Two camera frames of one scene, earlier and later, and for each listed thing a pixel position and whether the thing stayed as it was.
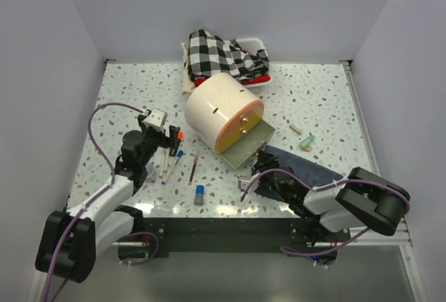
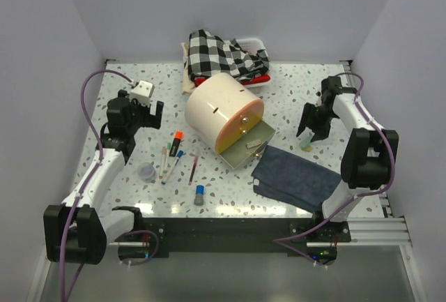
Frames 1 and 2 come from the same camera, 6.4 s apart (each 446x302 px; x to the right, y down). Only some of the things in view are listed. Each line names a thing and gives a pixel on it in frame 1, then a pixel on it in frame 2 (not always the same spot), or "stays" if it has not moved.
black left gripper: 169,141 -> 151,121
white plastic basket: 251,45 stays
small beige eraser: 298,130 -> 254,144
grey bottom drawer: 254,139 stays
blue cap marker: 179,155 stays
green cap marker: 166,160 stays
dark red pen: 192,171 stays
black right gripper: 265,161 -> 321,132
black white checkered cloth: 208,55 stays
